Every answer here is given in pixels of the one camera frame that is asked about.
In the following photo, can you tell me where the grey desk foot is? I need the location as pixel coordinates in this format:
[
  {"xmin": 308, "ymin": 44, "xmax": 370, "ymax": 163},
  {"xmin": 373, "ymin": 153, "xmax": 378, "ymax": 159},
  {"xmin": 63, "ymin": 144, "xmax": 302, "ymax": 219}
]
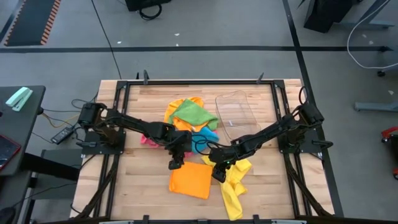
[{"xmin": 354, "ymin": 101, "xmax": 398, "ymax": 113}]

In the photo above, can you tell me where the yellow floor cable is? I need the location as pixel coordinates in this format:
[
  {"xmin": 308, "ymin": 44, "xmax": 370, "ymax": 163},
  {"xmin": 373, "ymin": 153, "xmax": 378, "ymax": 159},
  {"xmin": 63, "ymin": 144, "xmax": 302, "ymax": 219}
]
[{"xmin": 42, "ymin": 109, "xmax": 81, "ymax": 129}]

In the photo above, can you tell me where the black mat with striped edge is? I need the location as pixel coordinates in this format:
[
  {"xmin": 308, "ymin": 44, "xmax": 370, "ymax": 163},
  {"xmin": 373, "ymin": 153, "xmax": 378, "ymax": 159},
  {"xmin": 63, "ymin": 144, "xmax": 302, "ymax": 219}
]
[{"xmin": 3, "ymin": 0, "xmax": 62, "ymax": 47}]

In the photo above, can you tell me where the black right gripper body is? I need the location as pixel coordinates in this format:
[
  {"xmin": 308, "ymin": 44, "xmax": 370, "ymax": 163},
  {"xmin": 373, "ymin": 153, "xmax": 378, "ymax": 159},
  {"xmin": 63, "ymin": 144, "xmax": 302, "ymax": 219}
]
[{"xmin": 210, "ymin": 145, "xmax": 242, "ymax": 172}]

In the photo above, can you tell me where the black power adapter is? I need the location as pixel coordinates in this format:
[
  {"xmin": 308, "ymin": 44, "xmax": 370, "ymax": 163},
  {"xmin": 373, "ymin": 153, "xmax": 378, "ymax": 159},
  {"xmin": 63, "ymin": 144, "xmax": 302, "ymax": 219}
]
[{"xmin": 50, "ymin": 126, "xmax": 75, "ymax": 145}]

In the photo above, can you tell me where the clear plastic bin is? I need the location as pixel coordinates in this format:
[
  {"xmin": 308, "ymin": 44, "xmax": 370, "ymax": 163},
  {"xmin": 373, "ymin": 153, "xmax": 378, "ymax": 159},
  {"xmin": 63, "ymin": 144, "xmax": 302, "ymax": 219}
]
[{"xmin": 214, "ymin": 90, "xmax": 262, "ymax": 144}]

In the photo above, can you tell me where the black hanging cable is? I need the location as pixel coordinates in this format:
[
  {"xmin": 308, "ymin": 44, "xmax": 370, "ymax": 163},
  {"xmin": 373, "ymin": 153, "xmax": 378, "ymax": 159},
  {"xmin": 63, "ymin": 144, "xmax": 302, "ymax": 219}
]
[{"xmin": 90, "ymin": 0, "xmax": 123, "ymax": 80}]

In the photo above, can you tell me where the black box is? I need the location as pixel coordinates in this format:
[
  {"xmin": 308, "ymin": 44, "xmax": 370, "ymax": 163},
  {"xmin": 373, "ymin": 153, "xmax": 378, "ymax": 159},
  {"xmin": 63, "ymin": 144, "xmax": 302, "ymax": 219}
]
[{"xmin": 124, "ymin": 0, "xmax": 172, "ymax": 12}]

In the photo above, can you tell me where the dark desk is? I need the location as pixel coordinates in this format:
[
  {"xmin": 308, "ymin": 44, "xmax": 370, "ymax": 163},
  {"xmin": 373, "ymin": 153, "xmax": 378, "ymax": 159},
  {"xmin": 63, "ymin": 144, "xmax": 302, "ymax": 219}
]
[{"xmin": 0, "ymin": 85, "xmax": 47, "ymax": 177}]

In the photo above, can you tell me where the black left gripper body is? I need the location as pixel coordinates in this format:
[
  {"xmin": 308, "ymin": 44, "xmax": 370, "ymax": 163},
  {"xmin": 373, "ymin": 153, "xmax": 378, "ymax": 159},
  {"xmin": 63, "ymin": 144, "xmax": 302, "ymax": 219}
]
[{"xmin": 166, "ymin": 130, "xmax": 193, "ymax": 161}]

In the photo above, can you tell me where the yellow microfiber towel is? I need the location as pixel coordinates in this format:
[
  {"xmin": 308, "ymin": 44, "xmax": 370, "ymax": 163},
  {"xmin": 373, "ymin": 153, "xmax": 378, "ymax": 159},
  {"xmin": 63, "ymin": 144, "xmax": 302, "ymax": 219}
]
[{"xmin": 201, "ymin": 154, "xmax": 252, "ymax": 222}]

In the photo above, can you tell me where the phone with red case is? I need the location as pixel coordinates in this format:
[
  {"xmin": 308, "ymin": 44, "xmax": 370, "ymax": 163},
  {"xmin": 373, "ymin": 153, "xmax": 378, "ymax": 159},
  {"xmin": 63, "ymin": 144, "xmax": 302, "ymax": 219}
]
[{"xmin": 0, "ymin": 134, "xmax": 22, "ymax": 171}]

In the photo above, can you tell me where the blue microfiber towel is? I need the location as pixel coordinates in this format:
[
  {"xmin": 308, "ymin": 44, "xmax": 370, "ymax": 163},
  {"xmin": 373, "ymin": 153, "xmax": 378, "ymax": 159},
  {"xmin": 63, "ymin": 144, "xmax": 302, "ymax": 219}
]
[{"xmin": 190, "ymin": 126, "xmax": 220, "ymax": 154}]

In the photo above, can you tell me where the orange microfiber towel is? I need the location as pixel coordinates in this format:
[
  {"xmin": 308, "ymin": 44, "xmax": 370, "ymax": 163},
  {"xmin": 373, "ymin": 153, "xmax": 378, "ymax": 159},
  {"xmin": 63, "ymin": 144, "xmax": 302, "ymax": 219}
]
[
  {"xmin": 169, "ymin": 161, "xmax": 214, "ymax": 200},
  {"xmin": 164, "ymin": 96, "xmax": 210, "ymax": 133}
]

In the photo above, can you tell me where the mint green stapler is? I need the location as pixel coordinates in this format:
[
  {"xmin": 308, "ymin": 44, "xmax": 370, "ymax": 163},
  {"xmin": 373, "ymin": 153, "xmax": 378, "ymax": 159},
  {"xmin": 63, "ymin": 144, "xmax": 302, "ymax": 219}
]
[{"xmin": 5, "ymin": 86, "xmax": 34, "ymax": 112}]

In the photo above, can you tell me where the white floor cable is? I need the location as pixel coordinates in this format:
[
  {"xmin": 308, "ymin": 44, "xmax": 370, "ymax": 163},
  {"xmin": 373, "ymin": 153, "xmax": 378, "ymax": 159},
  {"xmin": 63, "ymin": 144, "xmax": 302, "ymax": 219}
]
[{"xmin": 346, "ymin": 0, "xmax": 398, "ymax": 70}]

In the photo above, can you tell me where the green microfiber towel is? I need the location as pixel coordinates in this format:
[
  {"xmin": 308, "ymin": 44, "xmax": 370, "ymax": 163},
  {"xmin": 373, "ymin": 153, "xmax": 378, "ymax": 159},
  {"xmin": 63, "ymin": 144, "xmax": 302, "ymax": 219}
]
[{"xmin": 167, "ymin": 98, "xmax": 220, "ymax": 131}]

